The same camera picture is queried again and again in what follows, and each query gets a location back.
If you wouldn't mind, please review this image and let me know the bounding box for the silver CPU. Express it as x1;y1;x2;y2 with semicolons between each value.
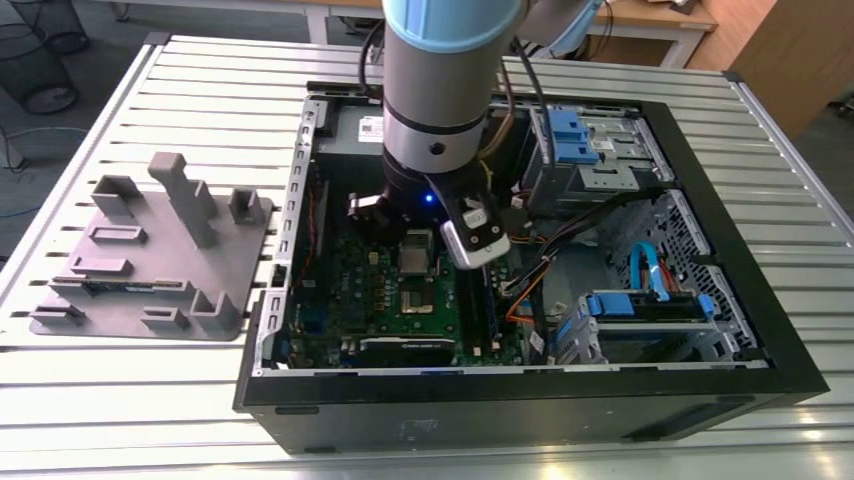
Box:
399;247;432;276

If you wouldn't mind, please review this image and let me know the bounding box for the CPU socket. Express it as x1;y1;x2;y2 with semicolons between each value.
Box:
397;276;447;317

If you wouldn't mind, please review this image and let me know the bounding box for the grey power supply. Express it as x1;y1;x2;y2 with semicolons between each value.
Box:
311;103;401;241

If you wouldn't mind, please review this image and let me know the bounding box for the green motherboard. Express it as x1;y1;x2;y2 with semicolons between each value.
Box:
284;233;529;370

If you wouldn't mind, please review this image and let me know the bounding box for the blue drive bay latch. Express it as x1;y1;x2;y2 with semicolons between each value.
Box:
541;108;600;164

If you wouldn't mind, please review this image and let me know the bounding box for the grey metal drive cage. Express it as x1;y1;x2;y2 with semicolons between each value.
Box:
517;103;676;220

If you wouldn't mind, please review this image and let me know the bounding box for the black graphics card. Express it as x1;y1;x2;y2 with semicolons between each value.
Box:
357;335;460;370

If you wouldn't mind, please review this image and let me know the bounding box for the hard disk in blue carrier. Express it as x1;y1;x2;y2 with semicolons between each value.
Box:
583;292;715;322

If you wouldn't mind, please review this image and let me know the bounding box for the grey parts rack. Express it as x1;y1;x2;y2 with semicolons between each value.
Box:
28;151;276;343

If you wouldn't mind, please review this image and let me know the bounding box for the black PC case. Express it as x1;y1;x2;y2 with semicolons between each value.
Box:
229;79;831;456

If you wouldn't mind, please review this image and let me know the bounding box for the green RAM stick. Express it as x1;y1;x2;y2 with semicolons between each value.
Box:
50;276;186;297

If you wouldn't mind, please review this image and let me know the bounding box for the grey metal disk bay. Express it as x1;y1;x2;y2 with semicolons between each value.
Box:
544;289;768;367

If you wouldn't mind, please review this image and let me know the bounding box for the wooden desk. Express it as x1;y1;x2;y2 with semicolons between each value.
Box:
589;0;720;70

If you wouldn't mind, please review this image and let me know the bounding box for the large black mesh bin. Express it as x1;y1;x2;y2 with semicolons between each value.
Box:
0;23;80;115

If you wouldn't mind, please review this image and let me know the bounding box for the small black mesh bin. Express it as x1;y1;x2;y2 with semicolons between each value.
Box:
37;0;92;55

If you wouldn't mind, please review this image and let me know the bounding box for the wooden cabinet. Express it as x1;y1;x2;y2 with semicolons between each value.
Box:
728;0;854;139

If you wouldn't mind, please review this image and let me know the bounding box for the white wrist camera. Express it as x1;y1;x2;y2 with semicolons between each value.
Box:
437;193;513;272

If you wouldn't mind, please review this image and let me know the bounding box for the orange wire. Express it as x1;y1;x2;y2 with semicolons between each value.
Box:
504;276;545;327

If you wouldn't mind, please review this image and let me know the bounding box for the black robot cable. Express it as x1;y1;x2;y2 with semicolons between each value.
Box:
357;18;388;101
507;35;556;129

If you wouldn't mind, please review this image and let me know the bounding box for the black sleeved wire bundle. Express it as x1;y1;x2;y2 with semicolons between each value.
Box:
501;187;670;297

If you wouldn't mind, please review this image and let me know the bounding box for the blue drive carrier handle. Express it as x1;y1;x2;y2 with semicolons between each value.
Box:
547;317;587;366

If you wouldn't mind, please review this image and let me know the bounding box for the blue wire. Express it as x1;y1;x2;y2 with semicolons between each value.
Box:
628;239;674;304

